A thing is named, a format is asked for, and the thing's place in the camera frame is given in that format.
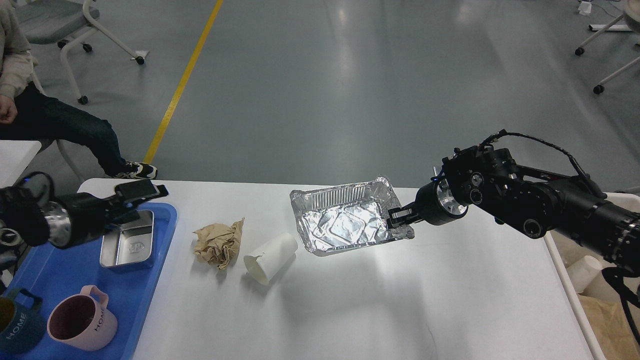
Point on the dark blue mug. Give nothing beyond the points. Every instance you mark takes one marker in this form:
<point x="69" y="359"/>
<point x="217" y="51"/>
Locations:
<point x="21" y="327"/>

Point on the person in dark jeans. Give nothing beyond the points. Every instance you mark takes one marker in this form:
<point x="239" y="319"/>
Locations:
<point x="29" y="115"/>

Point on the stainless steel rectangular box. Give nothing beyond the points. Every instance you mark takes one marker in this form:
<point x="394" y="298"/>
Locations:
<point x="129" y="247"/>

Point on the grey office chair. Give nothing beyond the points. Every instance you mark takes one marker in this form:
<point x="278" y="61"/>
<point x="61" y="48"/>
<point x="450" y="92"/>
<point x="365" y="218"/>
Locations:
<point x="67" y="24"/>

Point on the brown paper in bin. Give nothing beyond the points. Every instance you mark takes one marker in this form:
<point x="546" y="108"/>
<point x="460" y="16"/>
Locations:
<point x="611" y="328"/>

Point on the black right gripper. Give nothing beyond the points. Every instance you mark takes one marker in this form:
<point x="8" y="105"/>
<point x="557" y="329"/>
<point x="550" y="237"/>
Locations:
<point x="434" y="203"/>

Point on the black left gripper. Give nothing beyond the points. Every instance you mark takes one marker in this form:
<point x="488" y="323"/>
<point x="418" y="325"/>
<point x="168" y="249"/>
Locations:
<point x="80" y="218"/>

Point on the white side table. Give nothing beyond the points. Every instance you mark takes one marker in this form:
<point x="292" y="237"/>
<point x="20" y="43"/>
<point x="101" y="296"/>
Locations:
<point x="15" y="156"/>

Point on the white paper cup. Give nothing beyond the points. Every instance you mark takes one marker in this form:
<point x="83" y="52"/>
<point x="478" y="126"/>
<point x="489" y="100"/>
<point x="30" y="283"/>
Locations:
<point x="265" y="262"/>

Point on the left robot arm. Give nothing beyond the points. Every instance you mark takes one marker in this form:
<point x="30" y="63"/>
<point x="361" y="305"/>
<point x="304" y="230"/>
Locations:
<point x="34" y="213"/>

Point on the white cup in bin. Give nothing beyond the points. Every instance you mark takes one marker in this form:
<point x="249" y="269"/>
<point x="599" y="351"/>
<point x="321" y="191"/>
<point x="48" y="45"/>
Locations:
<point x="583" y="272"/>

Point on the pink ribbed mug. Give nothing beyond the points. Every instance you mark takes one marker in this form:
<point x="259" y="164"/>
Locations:
<point x="83" y="320"/>

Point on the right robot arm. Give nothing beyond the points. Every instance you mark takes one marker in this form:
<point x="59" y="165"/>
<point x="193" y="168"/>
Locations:
<point x="533" y="202"/>

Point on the aluminium foil tray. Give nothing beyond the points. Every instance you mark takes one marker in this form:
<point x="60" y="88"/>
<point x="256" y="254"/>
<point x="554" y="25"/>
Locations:
<point x="337" y="219"/>

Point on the blue plastic tray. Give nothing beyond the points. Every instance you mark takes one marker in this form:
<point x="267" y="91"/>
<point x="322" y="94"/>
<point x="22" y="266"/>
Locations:
<point x="55" y="274"/>

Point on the beige plastic bin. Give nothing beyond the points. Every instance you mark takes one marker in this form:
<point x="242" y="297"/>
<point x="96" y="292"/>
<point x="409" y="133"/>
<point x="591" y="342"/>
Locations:
<point x="565" y="252"/>

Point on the brown paper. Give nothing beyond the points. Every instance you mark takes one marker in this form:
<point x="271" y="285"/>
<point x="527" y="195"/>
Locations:
<point x="218" y="244"/>
<point x="611" y="328"/>

